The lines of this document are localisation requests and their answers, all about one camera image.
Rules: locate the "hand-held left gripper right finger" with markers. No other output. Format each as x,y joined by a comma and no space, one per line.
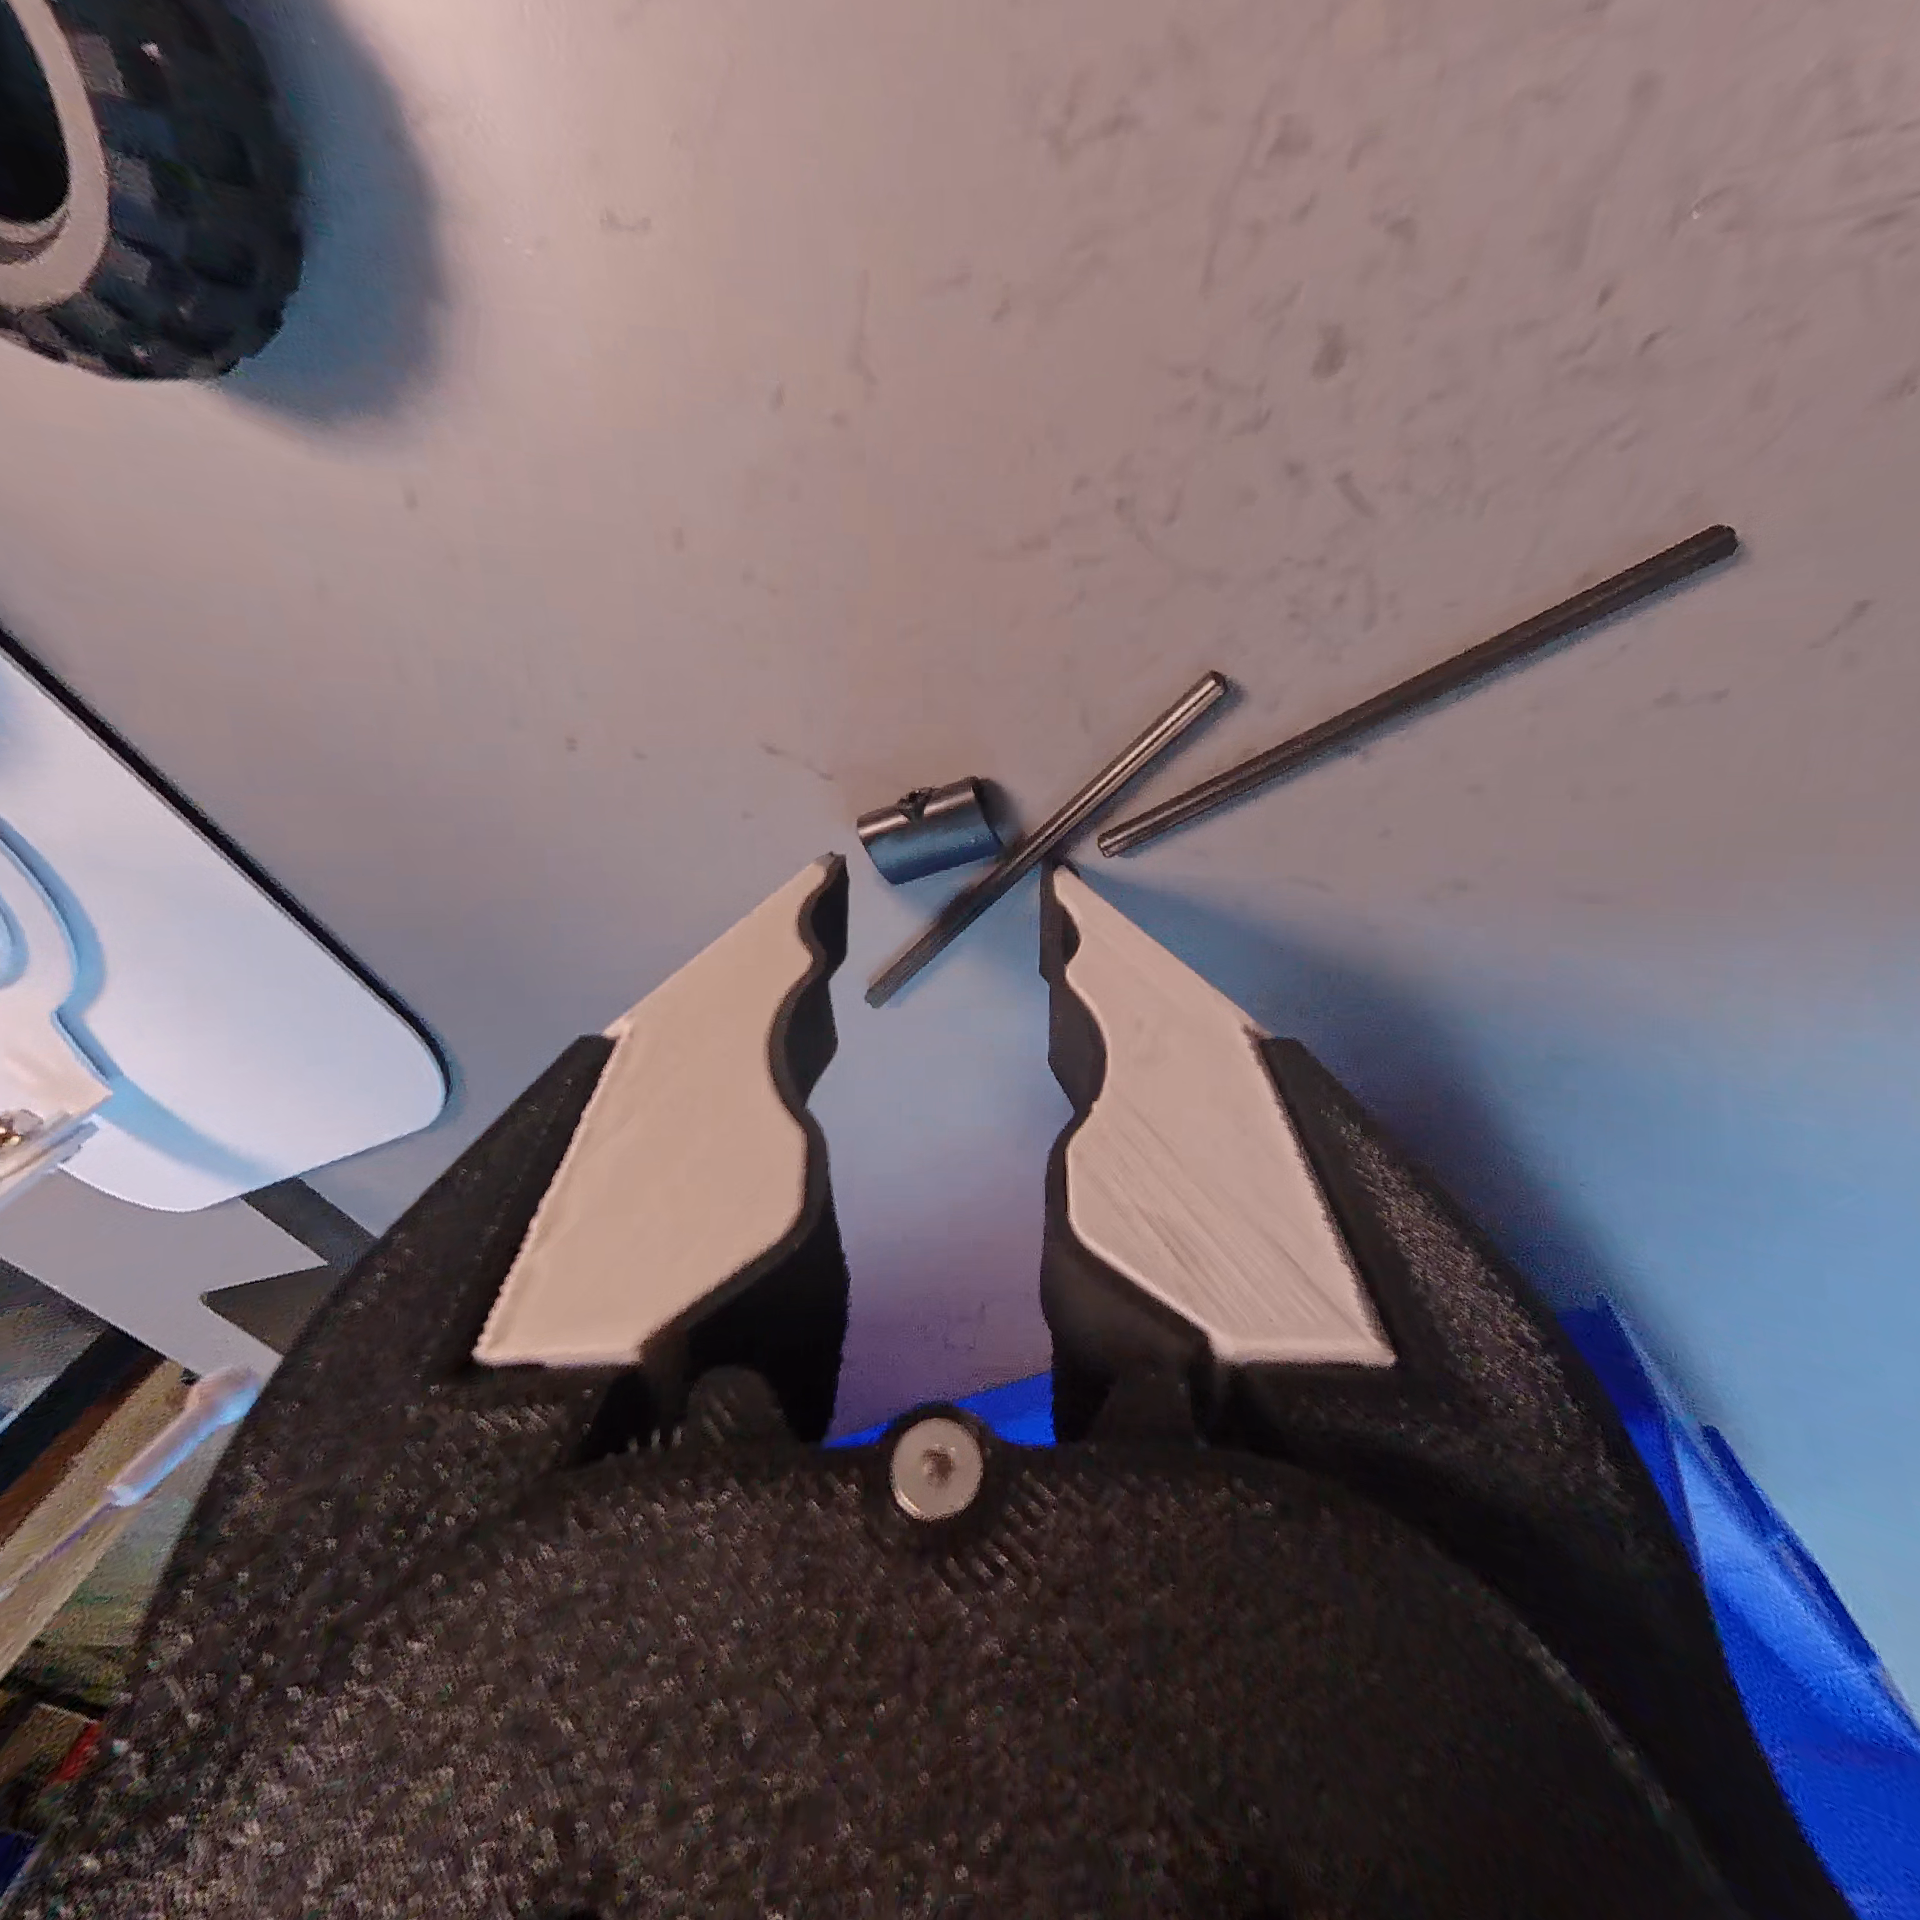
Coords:
1233,1201

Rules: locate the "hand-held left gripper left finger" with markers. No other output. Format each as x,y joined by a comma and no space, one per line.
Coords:
643,1201

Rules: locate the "thin grey toy axle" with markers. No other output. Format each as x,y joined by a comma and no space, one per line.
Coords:
1111,781

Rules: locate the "blue storage bin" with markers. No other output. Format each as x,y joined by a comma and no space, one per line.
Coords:
1801,1649

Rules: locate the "white stand base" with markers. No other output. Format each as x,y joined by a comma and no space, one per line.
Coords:
211,1021

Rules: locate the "small grey toy connector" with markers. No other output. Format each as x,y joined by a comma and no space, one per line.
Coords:
932,829

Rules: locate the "long dark toy axle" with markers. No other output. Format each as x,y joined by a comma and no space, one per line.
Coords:
1412,689

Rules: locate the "black toy tire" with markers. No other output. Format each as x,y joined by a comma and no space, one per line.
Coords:
180,211

